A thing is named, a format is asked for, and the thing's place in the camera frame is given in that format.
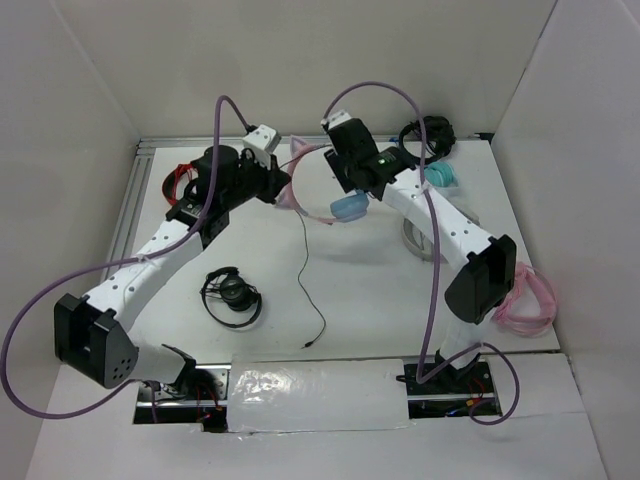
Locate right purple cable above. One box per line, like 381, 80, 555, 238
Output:
322, 80, 521, 426

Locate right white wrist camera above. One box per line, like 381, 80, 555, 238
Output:
321, 109, 352, 132

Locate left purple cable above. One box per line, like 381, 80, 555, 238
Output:
0, 94, 259, 419

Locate black headphones with blue cable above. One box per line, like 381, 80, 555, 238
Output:
393, 115, 457, 165

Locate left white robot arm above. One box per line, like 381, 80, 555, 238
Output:
54, 144, 291, 389

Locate aluminium frame rail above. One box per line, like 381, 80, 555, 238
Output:
109, 137, 505, 260

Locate red black headphones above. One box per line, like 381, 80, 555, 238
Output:
161, 161, 199, 206

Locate white taped front panel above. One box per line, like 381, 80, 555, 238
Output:
227, 359, 409, 433

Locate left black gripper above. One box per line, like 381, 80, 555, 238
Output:
221, 149, 290, 210

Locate pink blue cat-ear headphones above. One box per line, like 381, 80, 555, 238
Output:
276, 136, 369, 225

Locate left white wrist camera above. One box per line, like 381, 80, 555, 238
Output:
242, 124, 281, 169

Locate thin black headphone cable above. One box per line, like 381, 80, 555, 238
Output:
277, 144, 346, 349

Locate grey white headphones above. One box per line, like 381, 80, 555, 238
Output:
400, 208, 481, 263

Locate teal white headphones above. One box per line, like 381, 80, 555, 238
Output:
424, 161, 459, 189

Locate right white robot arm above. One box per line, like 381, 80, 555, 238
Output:
321, 111, 516, 392

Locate purple cable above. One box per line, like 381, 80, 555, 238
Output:
322, 80, 521, 426
0, 94, 259, 419

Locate small black headphones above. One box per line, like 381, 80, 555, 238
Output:
199, 266, 263, 330

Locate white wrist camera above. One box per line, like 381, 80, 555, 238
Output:
242, 124, 281, 169
321, 109, 352, 132

